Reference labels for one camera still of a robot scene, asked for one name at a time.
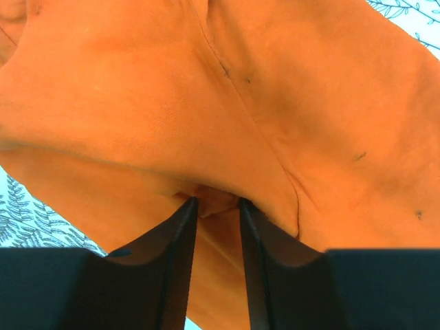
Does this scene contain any floral table mat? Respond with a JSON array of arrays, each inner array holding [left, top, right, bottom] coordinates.
[[0, 0, 440, 330]]

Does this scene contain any orange t shirt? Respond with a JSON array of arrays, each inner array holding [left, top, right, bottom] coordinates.
[[0, 0, 440, 330]]

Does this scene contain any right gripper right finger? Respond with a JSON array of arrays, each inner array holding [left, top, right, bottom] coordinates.
[[239, 199, 439, 329]]

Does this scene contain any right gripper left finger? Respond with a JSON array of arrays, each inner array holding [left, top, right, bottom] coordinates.
[[1, 197, 198, 329]]

